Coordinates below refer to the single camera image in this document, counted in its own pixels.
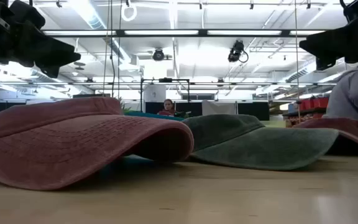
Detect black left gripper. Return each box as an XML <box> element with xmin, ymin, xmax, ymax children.
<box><xmin>0</xmin><ymin>0</ymin><xmax>82</xmax><ymax>79</ymax></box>

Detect faded red baseball cap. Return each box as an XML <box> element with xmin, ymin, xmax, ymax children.
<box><xmin>293</xmin><ymin>117</ymin><xmax>358</xmax><ymax>157</ymax></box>
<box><xmin>0</xmin><ymin>96</ymin><xmax>195</xmax><ymax>191</ymax></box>

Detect dark green baseball cap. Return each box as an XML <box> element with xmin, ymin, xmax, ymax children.
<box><xmin>181</xmin><ymin>113</ymin><xmax>340</xmax><ymax>172</ymax></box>

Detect thin vertical pole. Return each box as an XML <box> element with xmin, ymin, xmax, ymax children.
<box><xmin>293</xmin><ymin>0</ymin><xmax>301</xmax><ymax>125</ymax></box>

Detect person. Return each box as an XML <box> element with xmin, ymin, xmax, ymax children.
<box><xmin>321</xmin><ymin>60</ymin><xmax>358</xmax><ymax>126</ymax></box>
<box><xmin>157</xmin><ymin>98</ymin><xmax>177</xmax><ymax>117</ymax></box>

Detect red storage bins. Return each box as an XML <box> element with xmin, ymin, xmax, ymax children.
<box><xmin>299</xmin><ymin>96</ymin><xmax>329</xmax><ymax>110</ymax></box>

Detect wooden storage shelf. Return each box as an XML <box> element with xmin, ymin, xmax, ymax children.
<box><xmin>282</xmin><ymin>107</ymin><xmax>328</xmax><ymax>128</ymax></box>

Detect green artificial plant white pot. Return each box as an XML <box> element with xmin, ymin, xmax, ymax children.
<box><xmin>116</xmin><ymin>96</ymin><xmax>134</xmax><ymax>114</ymax></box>

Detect black partition panel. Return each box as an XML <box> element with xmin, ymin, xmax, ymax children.
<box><xmin>237</xmin><ymin>101</ymin><xmax>270</xmax><ymax>121</ymax></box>

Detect white partition panel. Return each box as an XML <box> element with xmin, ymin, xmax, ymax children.
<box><xmin>201</xmin><ymin>100</ymin><xmax>237</xmax><ymax>116</ymax></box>

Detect black overhead light beam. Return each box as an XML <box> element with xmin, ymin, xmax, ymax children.
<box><xmin>41</xmin><ymin>29</ymin><xmax>328</xmax><ymax>39</ymax></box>

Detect hanging black cable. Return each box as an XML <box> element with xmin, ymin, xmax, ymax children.
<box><xmin>102</xmin><ymin>0</ymin><xmax>121</xmax><ymax>98</ymax></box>

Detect black overhead camera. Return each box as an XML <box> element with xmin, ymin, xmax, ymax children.
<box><xmin>227</xmin><ymin>39</ymin><xmax>249</xmax><ymax>63</ymax></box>

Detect white hanging ring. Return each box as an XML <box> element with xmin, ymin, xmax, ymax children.
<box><xmin>121</xmin><ymin>2</ymin><xmax>138</xmax><ymax>22</ymax></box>

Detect round black ceiling camera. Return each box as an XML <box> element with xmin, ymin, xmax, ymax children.
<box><xmin>152</xmin><ymin>47</ymin><xmax>165</xmax><ymax>62</ymax></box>

